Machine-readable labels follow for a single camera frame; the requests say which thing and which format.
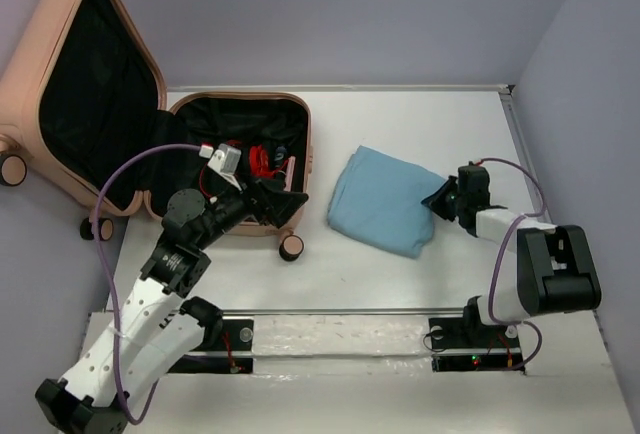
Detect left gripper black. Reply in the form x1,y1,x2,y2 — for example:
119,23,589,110
195,166,308,248

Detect red black headphones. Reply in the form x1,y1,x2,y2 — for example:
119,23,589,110
198,139,290,198

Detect light blue cloth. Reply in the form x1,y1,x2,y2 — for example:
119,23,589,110
326,146,445,259

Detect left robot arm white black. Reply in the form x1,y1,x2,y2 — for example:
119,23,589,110
35,180,308,433

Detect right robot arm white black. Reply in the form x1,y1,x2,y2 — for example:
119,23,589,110
422,162,603,346

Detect pink flat stick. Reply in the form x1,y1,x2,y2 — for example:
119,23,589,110
284,156,296,192

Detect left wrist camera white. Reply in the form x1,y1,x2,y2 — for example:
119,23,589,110
199,143,241,176

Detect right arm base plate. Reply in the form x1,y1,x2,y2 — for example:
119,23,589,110
423,316,525,373

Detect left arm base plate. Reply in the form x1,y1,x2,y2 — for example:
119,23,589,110
168,316,254,375

